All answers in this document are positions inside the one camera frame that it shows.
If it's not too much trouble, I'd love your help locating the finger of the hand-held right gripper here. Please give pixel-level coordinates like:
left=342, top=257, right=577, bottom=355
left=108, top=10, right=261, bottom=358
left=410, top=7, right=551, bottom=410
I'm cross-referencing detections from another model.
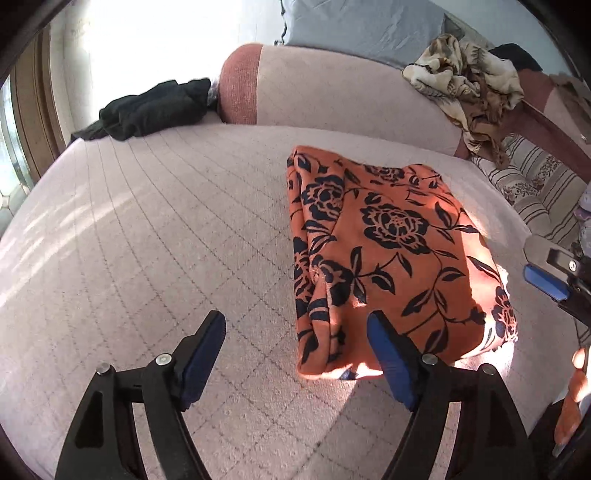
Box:
left=523, top=264, right=591, bottom=321
left=525, top=234, right=585, bottom=278

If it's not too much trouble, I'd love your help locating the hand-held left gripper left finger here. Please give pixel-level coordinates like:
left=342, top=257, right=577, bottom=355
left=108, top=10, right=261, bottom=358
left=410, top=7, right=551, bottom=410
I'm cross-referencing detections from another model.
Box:
left=55, top=310, right=227, bottom=480

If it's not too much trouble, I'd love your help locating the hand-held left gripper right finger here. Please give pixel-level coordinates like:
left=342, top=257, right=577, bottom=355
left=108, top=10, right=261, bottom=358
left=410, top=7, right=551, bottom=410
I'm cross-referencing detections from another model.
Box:
left=367, top=310, right=529, bottom=480

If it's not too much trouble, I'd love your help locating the orange floral garment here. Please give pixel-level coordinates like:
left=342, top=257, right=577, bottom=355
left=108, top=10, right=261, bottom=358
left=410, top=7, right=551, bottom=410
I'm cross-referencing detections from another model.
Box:
left=286, top=145, right=519, bottom=381

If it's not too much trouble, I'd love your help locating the person's right hand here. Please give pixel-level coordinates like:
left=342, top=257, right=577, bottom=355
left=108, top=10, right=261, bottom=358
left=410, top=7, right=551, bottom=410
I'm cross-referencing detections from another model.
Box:
left=553, top=347, right=591, bottom=446

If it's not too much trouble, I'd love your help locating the striped floral cushion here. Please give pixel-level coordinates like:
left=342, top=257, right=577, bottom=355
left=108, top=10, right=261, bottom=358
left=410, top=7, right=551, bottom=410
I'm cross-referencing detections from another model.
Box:
left=471, top=136, right=591, bottom=250

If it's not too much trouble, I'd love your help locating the pink quilted bed cover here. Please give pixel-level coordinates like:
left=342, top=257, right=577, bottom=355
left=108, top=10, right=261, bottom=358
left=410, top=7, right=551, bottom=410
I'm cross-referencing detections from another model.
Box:
left=0, top=122, right=583, bottom=480

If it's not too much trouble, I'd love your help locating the beige patterned cloth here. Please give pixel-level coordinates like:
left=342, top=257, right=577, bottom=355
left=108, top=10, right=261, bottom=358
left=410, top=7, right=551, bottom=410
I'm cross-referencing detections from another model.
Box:
left=403, top=33, right=525, bottom=167

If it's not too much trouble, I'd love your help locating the dark cloth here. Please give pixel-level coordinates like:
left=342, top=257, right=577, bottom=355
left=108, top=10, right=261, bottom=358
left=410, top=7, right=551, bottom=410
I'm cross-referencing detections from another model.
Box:
left=488, top=43, right=544, bottom=73

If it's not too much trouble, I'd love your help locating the black garment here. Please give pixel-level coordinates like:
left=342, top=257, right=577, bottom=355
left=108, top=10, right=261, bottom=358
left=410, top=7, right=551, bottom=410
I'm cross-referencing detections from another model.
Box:
left=69, top=78, right=212, bottom=143

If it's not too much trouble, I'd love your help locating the pink bolster cushion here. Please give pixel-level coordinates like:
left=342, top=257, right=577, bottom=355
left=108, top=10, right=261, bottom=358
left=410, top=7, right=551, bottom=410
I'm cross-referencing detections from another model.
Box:
left=217, top=43, right=467, bottom=158

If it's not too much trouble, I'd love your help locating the stained glass window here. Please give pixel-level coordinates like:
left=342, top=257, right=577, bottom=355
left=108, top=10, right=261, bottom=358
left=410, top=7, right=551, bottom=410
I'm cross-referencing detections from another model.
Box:
left=0, top=78, right=35, bottom=217

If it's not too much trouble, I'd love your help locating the grey-blue pillow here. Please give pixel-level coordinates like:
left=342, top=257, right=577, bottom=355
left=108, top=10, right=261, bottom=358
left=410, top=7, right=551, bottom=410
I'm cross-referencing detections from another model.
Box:
left=274, top=0, right=462, bottom=70

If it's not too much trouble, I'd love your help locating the wooden window frame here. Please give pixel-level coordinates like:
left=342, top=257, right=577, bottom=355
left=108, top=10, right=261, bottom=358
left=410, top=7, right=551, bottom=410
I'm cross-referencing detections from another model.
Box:
left=9, top=28, right=65, bottom=185

